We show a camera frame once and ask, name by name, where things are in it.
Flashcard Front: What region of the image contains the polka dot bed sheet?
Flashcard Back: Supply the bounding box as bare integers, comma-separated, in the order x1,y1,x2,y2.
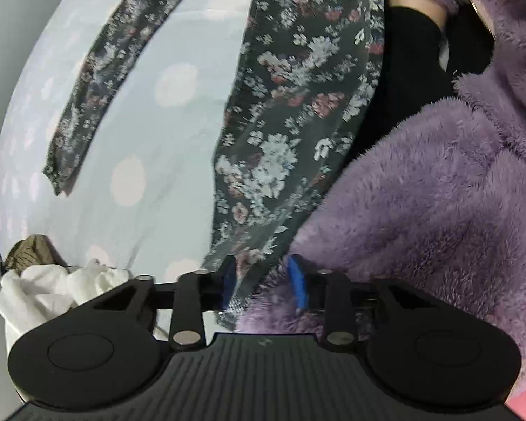
0,0,251,282

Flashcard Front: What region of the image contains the olive striped garment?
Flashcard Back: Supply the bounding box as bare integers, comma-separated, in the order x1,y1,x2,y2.
2,234,66,274

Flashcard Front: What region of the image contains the purple fleece jacket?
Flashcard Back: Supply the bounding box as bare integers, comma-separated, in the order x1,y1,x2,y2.
236,0,526,404

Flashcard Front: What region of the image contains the white cotton garment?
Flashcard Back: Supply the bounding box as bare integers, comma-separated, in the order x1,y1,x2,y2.
0,260,130,350

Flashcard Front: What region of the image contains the dark floral garment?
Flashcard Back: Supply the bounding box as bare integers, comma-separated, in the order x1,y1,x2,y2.
43,0,384,330

